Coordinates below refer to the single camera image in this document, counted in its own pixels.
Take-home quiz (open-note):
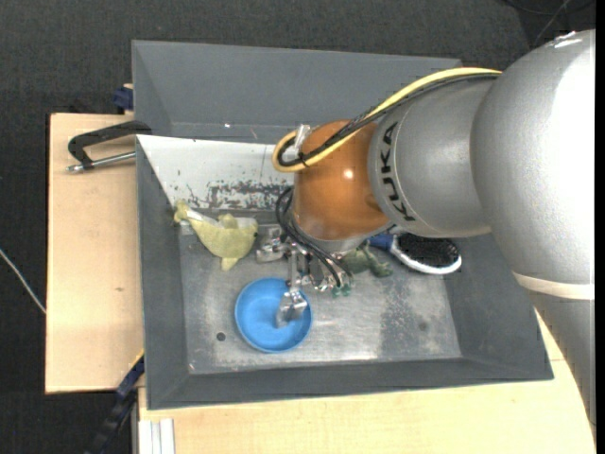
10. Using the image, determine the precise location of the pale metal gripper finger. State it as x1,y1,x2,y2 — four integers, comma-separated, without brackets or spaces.
274,288,310,329
255,224,287,265

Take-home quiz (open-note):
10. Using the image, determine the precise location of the blue bowl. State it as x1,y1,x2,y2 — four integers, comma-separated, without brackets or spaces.
233,276,314,355

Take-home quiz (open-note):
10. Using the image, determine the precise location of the yellow plush toy dolphin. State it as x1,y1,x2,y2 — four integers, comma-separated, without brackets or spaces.
172,199,261,272

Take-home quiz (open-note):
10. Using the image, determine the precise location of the green toy frog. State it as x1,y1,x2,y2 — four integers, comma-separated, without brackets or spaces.
338,245,394,279

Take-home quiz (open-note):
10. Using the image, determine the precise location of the black brush with white rim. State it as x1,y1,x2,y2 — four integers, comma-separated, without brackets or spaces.
368,232,463,276

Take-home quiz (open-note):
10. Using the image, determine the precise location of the grey metal bin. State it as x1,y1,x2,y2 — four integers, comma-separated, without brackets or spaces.
130,39,555,411

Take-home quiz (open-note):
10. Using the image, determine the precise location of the pale cardboard board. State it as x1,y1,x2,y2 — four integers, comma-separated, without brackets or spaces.
44,113,146,394

